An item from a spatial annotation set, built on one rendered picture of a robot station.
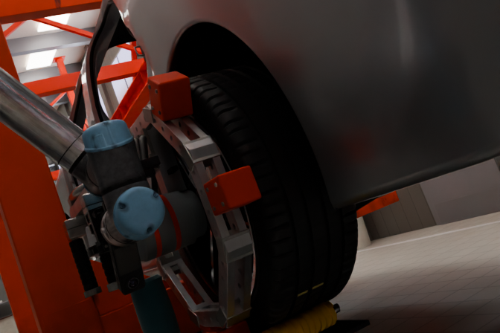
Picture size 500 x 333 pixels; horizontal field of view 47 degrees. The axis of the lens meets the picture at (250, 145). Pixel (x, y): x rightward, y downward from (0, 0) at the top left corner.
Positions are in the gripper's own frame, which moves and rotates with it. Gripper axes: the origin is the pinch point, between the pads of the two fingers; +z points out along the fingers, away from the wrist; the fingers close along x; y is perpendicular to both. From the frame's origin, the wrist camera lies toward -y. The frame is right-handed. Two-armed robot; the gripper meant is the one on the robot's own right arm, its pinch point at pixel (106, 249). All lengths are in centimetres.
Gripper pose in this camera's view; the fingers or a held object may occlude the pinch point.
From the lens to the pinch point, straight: 123.0
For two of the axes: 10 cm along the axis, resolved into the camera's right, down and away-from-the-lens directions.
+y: -3.6, -9.3, 1.2
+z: -3.9, 2.7, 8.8
